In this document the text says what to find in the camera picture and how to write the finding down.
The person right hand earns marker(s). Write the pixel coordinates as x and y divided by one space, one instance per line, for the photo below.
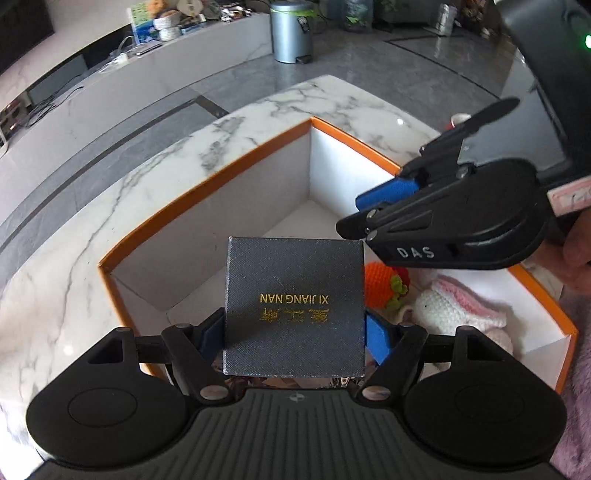
574 268

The silver pedal trash bin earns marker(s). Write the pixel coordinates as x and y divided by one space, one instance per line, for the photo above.
291 30

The purple fuzzy blanket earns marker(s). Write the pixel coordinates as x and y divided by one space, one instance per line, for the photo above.
572 455

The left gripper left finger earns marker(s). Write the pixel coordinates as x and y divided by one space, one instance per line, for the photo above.
191 352

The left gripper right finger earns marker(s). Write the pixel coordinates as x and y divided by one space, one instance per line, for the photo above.
397 349

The orange cardboard storage box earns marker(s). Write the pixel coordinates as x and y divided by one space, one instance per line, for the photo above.
169 265

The white marble tv cabinet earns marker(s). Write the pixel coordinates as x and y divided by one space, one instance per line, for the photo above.
105 99

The black gift box gold lettering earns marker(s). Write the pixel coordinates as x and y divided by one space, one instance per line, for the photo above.
294 308

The small teddy bear figurine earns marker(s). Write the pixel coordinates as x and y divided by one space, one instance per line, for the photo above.
165 18

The large water bottle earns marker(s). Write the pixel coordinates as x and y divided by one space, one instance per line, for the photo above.
357 15

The orange crochet fruit keychain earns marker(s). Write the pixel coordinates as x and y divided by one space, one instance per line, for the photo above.
386 287

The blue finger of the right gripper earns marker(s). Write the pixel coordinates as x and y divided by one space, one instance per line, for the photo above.
438 158
401 214

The wall mounted black television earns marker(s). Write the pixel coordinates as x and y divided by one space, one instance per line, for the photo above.
23 25

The red ceramic mug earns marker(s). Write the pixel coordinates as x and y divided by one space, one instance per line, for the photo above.
458 119

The cream crochet bunny plush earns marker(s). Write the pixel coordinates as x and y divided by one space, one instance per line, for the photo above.
446 305

